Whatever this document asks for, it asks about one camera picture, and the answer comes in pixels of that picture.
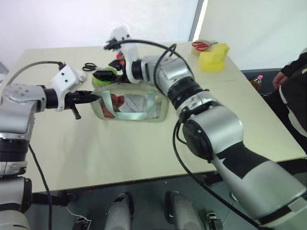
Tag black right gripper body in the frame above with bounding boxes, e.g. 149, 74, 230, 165
114, 54, 132, 84

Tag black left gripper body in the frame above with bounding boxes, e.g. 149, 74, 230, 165
63, 91, 83, 121

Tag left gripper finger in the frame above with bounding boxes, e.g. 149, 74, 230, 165
77, 90, 99, 99
77, 95, 100, 105

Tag green plush keychain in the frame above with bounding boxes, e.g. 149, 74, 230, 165
92, 65, 121, 87

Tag green transparent zip pouch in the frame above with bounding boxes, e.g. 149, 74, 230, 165
90, 81, 170, 124

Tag red item inside pouch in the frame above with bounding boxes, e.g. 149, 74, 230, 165
102, 93, 126, 118

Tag white packet inside pouch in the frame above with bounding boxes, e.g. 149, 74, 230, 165
118, 94, 147, 113

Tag person's bare hand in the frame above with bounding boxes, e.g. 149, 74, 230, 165
272, 70, 292, 89

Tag clear tape roll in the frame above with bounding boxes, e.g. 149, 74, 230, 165
190, 39, 212, 58

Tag yellow foam block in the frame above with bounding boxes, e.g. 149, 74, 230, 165
198, 43, 231, 73

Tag silver robot leg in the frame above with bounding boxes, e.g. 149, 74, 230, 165
106, 192, 134, 230
165, 191, 205, 230

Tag red-capped drink bottle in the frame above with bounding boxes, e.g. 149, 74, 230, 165
249, 73, 264, 92

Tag person in black jacket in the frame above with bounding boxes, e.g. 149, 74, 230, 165
272, 46, 307, 156

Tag black-handled scissors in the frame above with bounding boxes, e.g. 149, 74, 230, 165
82, 62, 98, 72

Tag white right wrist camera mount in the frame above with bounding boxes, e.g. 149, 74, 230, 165
105, 23, 141, 84

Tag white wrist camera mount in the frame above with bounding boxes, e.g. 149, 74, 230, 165
49, 64, 87, 112
105, 23, 141, 84

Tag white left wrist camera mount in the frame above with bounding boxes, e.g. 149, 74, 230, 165
49, 64, 87, 112

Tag black right arm wrist cable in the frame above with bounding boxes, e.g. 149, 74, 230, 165
103, 39, 178, 91

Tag left arm wrist cable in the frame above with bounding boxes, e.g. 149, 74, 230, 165
2, 60, 66, 83

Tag red-handled scissors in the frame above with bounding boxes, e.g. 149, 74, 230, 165
191, 41, 219, 52

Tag black left arm body cable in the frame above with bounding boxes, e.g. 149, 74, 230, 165
27, 143, 53, 230

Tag black arm body cable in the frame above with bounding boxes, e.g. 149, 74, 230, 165
27, 143, 53, 230
172, 107, 267, 230

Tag black right arm body cable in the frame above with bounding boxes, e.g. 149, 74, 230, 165
172, 107, 267, 230

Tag thin white floor wire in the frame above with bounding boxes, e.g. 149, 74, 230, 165
65, 210, 92, 222

